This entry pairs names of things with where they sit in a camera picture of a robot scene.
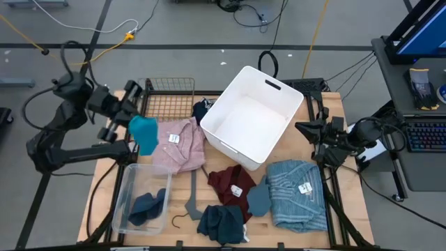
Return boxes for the black cable bundle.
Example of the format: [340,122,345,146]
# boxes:
[215,0,290,34]

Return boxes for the black backlit keyboard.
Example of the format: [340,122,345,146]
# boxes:
[406,120,446,153]

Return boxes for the black computer monitor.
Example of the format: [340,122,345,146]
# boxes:
[385,0,446,66]

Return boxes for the white floor cable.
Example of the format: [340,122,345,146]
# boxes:
[31,0,140,36]

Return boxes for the white perforated plastic basket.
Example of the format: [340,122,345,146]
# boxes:
[199,65,305,172]

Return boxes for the dark teal cloth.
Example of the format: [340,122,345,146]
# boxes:
[197,204,251,245]

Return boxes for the white tag on striped cloth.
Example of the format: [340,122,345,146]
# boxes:
[298,181,314,195]

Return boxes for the clear plastic bin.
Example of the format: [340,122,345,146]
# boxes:
[111,162,173,236]

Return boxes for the black coiled cable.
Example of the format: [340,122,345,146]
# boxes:
[257,0,290,79]

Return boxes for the metal wire basket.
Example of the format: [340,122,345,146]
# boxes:
[137,77,196,123]

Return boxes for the yellow extension cable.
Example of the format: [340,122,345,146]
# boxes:
[0,13,136,67]
[301,0,330,79]

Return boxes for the grey table foot bar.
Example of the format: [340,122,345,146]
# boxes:
[3,0,69,8]
[0,77,36,88]

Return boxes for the pink knit cloth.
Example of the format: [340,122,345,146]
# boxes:
[151,116,207,175]

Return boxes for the black metal table frame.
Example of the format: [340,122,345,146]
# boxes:
[78,78,376,251]

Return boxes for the dark navy cloth with label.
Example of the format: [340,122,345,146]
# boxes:
[191,98,217,126]

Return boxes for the grey flat clothes hanger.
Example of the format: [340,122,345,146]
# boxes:
[171,165,210,229]

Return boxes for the maroon cloth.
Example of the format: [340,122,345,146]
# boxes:
[208,164,258,224]

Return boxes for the blue striped cloth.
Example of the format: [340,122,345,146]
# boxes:
[266,159,329,234]

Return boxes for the grey side desk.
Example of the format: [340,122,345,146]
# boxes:
[371,36,446,192]

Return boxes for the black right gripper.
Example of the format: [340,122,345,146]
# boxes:
[295,107,346,167]

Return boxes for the black power strip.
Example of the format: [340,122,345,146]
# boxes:
[280,77,328,94]

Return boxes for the black floor stand foot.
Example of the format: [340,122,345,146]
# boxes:
[0,107,15,126]

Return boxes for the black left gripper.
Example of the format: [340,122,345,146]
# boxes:
[97,80,144,144]

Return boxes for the white paper sheet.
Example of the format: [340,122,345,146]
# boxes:
[346,123,387,163]

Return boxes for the grey black work gloves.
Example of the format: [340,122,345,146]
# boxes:
[403,68,440,112]

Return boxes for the navy blue cloth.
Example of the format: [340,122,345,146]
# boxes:
[128,188,167,227]

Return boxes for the slate blue cloth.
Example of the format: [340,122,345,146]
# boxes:
[246,175,272,218]

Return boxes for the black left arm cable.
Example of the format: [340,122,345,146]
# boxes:
[21,40,97,132]

